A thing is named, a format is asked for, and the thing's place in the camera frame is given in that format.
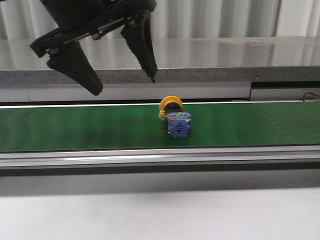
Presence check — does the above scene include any grey stone counter ledge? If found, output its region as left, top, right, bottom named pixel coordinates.
left=0, top=37, right=320, bottom=103

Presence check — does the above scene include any orange wire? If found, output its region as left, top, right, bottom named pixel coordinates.
left=302, top=91, right=320, bottom=102

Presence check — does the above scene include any green conveyor belt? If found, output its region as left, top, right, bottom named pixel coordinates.
left=0, top=101, right=320, bottom=196

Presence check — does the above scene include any yellow push button switch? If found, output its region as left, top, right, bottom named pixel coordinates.
left=158, top=95, right=192, bottom=138

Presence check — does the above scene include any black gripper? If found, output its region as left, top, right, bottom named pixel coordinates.
left=30, top=0, right=157, bottom=96

